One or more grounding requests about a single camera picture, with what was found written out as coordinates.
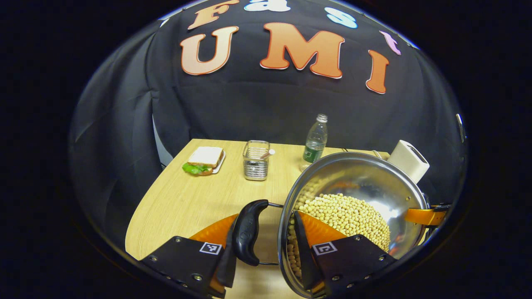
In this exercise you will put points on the white rounded box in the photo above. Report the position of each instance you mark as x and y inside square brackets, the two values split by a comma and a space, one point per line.
[409, 164]

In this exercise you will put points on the white sandwich plate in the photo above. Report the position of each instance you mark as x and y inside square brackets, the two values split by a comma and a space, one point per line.
[221, 162]

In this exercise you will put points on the small white-capped stick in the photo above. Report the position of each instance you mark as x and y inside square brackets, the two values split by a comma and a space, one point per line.
[268, 153]

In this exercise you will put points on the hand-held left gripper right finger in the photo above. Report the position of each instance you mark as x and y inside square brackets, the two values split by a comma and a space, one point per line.
[301, 257]

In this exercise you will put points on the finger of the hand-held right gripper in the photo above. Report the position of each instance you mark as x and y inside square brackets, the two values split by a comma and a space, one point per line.
[419, 216]

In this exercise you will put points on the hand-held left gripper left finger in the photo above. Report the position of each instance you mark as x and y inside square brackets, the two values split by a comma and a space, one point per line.
[226, 272]

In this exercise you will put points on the clear plastic water bottle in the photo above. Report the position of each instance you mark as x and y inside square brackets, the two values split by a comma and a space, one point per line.
[315, 143]

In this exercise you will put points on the pile of soybeans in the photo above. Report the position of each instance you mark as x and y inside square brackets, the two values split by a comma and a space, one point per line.
[345, 211]

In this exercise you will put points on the sandwich with lettuce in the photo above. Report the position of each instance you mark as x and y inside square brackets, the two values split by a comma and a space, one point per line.
[205, 157]

